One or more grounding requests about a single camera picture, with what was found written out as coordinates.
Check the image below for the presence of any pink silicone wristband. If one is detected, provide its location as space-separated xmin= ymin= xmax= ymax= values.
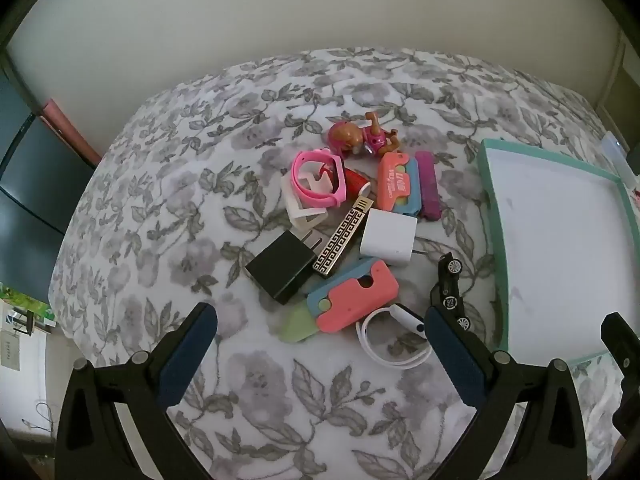
xmin=292 ymin=150 xmax=347 ymax=209

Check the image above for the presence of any teal rimmed white tray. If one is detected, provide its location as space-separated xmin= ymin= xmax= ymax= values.
xmin=475 ymin=138 xmax=640 ymax=367

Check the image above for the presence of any pink brown dog toy figure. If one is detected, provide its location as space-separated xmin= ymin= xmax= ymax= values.
xmin=327 ymin=111 xmax=401 ymax=159

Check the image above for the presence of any black charger plug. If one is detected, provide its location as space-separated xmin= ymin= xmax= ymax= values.
xmin=245 ymin=230 xmax=323 ymax=306

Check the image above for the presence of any white charger cube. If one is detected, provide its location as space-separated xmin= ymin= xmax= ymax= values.
xmin=359 ymin=209 xmax=432 ymax=267

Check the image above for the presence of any clear plastic container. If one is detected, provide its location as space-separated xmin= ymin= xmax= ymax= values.
xmin=602 ymin=132 xmax=639 ymax=186

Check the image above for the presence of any small red white tube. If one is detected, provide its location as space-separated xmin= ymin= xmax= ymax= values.
xmin=342 ymin=167 xmax=372 ymax=199

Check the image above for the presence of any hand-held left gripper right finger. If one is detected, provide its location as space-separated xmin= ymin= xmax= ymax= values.
xmin=424 ymin=305 xmax=586 ymax=480

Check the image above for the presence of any black gold patterned lighter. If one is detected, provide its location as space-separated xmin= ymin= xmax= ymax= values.
xmin=312 ymin=197 xmax=373 ymax=278

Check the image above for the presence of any pile of paper boxes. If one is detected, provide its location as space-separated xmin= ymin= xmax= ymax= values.
xmin=0 ymin=285 xmax=57 ymax=373

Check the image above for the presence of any grey floral blanket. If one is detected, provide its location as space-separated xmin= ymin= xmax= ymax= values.
xmin=47 ymin=47 xmax=640 ymax=480

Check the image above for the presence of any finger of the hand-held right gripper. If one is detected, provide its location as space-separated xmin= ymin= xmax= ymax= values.
xmin=600 ymin=312 xmax=640 ymax=438

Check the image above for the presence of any dark cabinet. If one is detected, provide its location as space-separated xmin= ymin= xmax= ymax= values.
xmin=0 ymin=55 xmax=101 ymax=263

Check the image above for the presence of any white plastic holder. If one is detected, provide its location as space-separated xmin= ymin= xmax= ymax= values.
xmin=281 ymin=170 xmax=331 ymax=233

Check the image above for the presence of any pink bed frame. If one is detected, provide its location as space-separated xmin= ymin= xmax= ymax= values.
xmin=42 ymin=100 xmax=103 ymax=168

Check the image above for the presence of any white charging cable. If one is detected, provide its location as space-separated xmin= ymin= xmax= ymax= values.
xmin=356 ymin=303 xmax=432 ymax=371

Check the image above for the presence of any purple plastic block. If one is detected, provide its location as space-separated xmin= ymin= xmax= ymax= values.
xmin=415 ymin=151 xmax=442 ymax=222

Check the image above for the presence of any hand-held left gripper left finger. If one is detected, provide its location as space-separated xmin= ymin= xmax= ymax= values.
xmin=56 ymin=302 xmax=219 ymax=480

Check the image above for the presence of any pink blue green toy knife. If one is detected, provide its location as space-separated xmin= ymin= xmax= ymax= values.
xmin=270 ymin=256 xmax=400 ymax=343

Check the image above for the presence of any black toy car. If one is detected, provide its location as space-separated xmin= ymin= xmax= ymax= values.
xmin=430 ymin=252 xmax=473 ymax=333

